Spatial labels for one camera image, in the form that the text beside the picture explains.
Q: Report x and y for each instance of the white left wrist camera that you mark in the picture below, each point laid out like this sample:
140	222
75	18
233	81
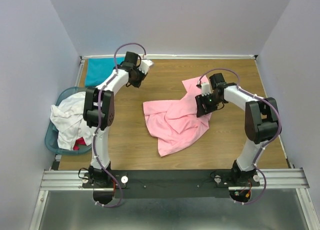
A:
145	66

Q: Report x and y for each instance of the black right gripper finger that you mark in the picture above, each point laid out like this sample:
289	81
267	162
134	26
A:
200	107
208	108

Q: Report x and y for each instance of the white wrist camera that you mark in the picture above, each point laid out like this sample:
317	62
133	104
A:
145	66
205	88

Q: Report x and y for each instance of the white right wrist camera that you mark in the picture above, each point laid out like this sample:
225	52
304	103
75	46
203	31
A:
205	88

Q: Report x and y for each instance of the folded teal t-shirt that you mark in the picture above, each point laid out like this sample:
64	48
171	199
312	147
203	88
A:
98	70

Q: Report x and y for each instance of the blue plastic laundry basket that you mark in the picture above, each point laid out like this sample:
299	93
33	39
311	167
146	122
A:
52	133

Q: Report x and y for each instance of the aluminium front rail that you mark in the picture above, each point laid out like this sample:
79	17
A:
73	180

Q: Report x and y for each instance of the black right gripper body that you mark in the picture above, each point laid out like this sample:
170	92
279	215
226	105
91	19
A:
213	100

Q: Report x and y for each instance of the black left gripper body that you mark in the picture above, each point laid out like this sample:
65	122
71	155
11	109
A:
139	76

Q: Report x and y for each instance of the pink t-shirt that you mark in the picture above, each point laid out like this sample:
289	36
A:
174	122

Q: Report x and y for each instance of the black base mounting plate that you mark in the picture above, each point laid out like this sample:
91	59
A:
118	194

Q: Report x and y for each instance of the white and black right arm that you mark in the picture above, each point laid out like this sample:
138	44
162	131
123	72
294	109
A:
262	123

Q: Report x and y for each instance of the red garment in basket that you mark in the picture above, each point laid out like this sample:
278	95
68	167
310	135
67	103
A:
79	142

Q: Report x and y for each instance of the white t-shirt in basket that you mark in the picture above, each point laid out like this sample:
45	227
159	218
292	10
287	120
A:
67	117

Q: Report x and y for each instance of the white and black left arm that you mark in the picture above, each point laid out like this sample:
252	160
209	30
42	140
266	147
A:
99	112

